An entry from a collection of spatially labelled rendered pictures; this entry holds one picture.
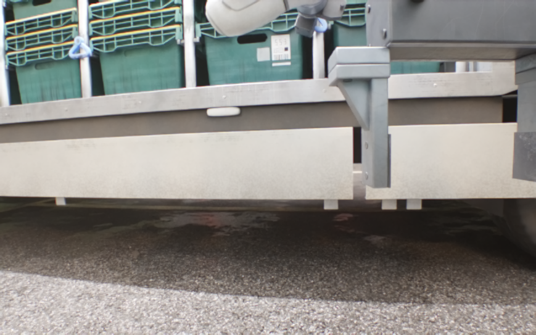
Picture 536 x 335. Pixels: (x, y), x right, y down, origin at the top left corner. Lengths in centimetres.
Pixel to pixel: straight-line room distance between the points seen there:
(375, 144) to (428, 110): 66
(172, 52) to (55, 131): 51
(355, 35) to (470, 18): 79
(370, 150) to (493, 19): 12
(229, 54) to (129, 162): 50
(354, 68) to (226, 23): 47
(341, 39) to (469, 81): 40
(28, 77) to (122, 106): 65
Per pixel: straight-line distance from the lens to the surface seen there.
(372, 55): 22
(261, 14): 65
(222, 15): 65
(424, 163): 85
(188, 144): 87
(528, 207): 115
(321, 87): 80
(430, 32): 23
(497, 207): 100
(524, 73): 30
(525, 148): 30
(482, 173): 92
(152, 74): 116
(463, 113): 91
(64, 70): 142
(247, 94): 82
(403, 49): 23
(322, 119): 81
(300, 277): 102
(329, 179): 80
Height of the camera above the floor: 47
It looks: 5 degrees down
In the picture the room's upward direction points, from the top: 2 degrees counter-clockwise
